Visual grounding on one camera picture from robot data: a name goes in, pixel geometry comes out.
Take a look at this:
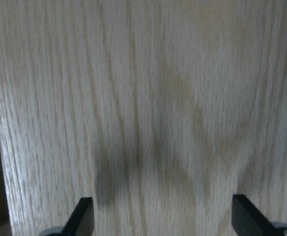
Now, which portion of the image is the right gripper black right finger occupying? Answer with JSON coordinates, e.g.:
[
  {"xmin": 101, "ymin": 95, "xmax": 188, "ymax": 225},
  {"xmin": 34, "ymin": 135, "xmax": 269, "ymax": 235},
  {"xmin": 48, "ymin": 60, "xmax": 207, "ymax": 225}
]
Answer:
[{"xmin": 232, "ymin": 194, "xmax": 287, "ymax": 236}]

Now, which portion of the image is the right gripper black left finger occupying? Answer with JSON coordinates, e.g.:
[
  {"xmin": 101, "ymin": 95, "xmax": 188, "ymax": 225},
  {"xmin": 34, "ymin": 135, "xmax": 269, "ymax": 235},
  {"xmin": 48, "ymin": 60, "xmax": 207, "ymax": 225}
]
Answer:
[{"xmin": 40, "ymin": 197, "xmax": 95, "ymax": 236}]

